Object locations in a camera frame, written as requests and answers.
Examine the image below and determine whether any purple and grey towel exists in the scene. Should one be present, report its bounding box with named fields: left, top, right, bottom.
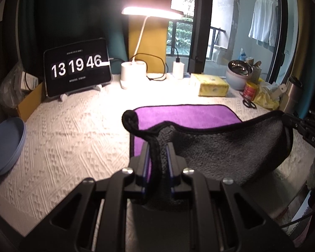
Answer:
left=122, top=110, right=294, bottom=208

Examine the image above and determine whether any steel thermos bottle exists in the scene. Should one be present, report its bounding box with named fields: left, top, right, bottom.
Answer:
left=279, top=76, right=302, bottom=114

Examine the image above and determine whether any yellow wet wipes pack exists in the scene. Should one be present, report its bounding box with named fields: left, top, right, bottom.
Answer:
left=253, top=81, right=279, bottom=110

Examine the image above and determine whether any white knitted table cloth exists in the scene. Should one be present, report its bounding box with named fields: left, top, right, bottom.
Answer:
left=0, top=73, right=315, bottom=237

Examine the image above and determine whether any red and yellow can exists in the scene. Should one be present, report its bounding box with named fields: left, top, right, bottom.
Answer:
left=243, top=81, right=258, bottom=101

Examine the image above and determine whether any white desk lamp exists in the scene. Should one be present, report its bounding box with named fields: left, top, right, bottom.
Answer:
left=119, top=6, right=184, bottom=90

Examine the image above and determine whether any steel bowl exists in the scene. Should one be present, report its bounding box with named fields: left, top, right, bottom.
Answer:
left=228, top=60, right=253, bottom=77

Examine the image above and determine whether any white pot under bowl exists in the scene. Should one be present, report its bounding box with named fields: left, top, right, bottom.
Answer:
left=226, top=68, right=251, bottom=91

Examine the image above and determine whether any white hanging shirt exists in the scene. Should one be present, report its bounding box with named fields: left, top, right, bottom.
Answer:
left=248, top=0, right=278, bottom=47

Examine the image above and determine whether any black tablet showing clock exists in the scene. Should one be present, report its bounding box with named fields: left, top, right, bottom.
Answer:
left=44, top=38, right=113, bottom=98

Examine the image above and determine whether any cardboard box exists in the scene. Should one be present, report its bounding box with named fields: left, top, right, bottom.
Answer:
left=17, top=83, right=45, bottom=122

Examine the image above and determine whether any blue plastic plate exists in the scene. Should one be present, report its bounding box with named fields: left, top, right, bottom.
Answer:
left=0, top=117, right=26, bottom=176

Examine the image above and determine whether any clear plastic bag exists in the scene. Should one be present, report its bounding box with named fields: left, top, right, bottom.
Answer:
left=0, top=62, right=26, bottom=117

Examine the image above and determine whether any yellow curtain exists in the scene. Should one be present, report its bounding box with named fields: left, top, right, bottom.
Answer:
left=128, top=0, right=171, bottom=74

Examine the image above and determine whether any dark green curtain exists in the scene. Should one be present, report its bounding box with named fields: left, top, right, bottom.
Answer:
left=17, top=0, right=128, bottom=77

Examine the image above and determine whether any white charger with cable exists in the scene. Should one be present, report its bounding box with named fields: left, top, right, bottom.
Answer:
left=172, top=47, right=184, bottom=80

